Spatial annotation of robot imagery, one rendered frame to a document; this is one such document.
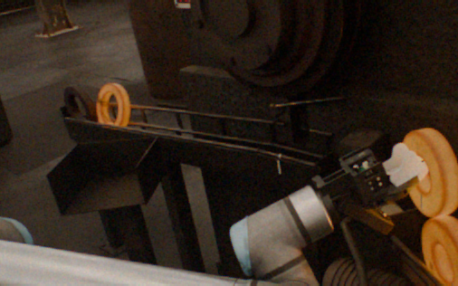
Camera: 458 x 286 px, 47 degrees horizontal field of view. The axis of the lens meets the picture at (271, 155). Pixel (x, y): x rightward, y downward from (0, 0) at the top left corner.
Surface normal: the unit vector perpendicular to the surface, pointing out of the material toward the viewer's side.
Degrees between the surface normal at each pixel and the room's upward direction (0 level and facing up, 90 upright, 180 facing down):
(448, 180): 72
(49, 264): 25
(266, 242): 56
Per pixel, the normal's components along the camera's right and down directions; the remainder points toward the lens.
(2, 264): -0.07, -0.43
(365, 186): 0.24, 0.40
